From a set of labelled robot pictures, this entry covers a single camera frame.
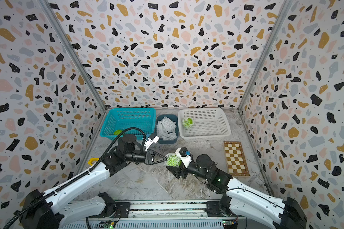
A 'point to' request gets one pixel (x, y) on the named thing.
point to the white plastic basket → (209, 124)
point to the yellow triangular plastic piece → (90, 162)
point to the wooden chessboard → (235, 158)
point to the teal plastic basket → (140, 136)
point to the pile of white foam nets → (166, 129)
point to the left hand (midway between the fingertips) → (166, 160)
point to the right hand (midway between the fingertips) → (172, 161)
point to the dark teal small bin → (173, 117)
